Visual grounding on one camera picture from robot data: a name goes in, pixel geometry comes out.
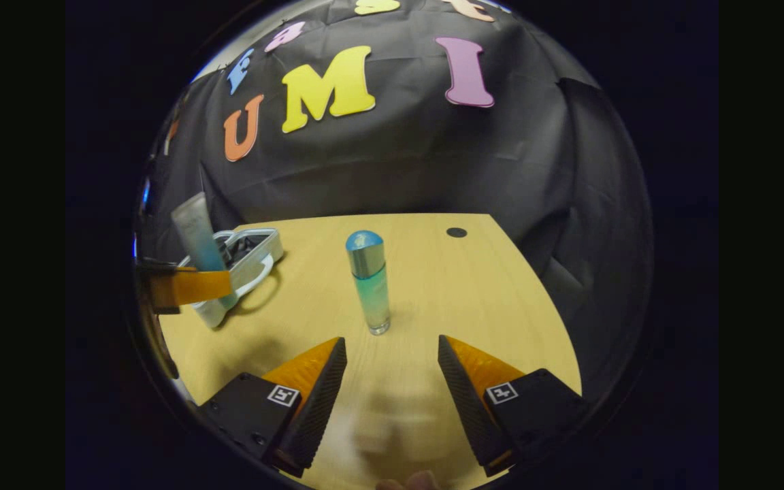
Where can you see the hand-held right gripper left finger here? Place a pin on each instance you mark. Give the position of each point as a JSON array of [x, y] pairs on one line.
[[249, 407]]

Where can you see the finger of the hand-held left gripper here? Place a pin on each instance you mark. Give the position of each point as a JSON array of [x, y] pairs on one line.
[[194, 287]]

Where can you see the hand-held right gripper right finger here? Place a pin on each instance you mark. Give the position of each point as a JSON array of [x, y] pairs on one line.
[[542, 405]]

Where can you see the light blue small suitcase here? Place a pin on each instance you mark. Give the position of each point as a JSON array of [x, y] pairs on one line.
[[256, 255]]

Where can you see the blue and white tube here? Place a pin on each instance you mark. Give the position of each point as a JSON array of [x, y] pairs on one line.
[[194, 228]]

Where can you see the blue-capped clear bottle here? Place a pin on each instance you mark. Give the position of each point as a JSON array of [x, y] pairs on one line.
[[369, 286]]

